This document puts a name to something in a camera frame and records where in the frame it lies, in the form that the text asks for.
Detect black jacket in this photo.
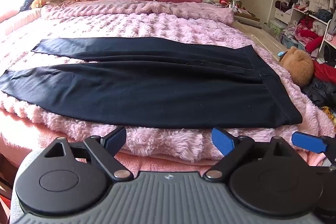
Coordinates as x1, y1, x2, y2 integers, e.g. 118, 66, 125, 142
301, 77, 336, 109

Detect large brown plush bear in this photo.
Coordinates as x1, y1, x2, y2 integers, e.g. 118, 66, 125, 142
279, 46, 315, 87

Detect salmon bed sheet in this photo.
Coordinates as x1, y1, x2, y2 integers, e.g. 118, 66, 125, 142
0, 109, 223, 170

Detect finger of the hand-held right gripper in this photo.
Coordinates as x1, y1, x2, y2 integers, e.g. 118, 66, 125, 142
291, 131, 336, 155

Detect red garment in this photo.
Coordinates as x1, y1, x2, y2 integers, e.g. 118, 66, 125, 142
312, 60, 336, 84

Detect green storage bin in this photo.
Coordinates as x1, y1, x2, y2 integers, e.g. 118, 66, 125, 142
269, 20, 288, 40

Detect pink fluffy blanket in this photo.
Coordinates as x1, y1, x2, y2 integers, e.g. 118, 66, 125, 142
0, 0, 336, 161

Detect blue storage bin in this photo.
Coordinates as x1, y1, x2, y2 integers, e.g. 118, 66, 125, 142
282, 35, 300, 49

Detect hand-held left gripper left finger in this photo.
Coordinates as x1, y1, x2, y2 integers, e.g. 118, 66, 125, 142
44, 126, 134, 180

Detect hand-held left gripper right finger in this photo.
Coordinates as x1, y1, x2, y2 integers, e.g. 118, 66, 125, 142
203, 127, 297, 179

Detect black pants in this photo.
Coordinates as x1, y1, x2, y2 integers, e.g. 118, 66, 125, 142
0, 36, 303, 129

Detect dark blue cushion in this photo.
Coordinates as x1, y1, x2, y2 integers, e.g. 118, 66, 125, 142
19, 0, 36, 13

